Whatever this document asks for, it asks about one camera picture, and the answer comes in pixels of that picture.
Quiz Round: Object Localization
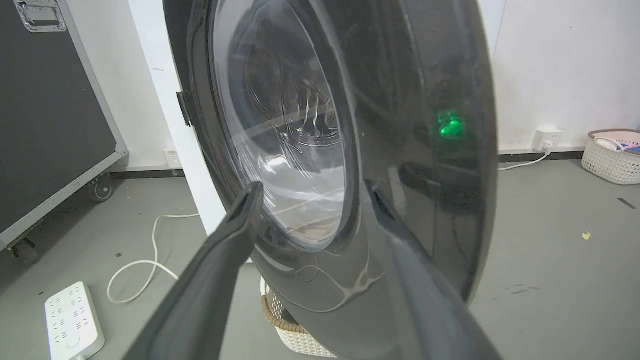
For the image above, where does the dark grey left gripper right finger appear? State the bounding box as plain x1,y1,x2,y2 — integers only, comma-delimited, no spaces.
364,179,502,360

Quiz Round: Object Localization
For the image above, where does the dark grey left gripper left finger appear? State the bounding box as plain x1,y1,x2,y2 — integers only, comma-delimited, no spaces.
123,181,266,360

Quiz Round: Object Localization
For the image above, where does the dark grey washing machine door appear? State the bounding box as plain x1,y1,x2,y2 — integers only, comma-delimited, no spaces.
163,0,499,360

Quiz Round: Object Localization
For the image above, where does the white washing machine body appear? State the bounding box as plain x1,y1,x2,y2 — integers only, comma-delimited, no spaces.
128,0,253,264

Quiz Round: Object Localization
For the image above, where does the white basket with brown rim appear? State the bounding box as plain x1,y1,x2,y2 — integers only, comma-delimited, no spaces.
260,278,338,359

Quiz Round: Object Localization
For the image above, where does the white power strip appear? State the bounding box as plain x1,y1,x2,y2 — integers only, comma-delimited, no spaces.
44,281,106,360

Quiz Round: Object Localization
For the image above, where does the white woven laundry basket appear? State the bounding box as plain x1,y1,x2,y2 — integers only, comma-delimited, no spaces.
581,129,640,186

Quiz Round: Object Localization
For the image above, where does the black flight case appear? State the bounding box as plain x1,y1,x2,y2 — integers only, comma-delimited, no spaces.
0,0,129,265

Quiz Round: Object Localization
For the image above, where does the white power cable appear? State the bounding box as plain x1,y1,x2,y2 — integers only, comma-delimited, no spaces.
107,214,201,305

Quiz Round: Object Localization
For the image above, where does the white plug cable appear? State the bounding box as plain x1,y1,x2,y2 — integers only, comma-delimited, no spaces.
498,148,551,171

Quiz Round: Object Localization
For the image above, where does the white wall socket plug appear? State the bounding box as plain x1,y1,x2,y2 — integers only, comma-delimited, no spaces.
531,128,563,153

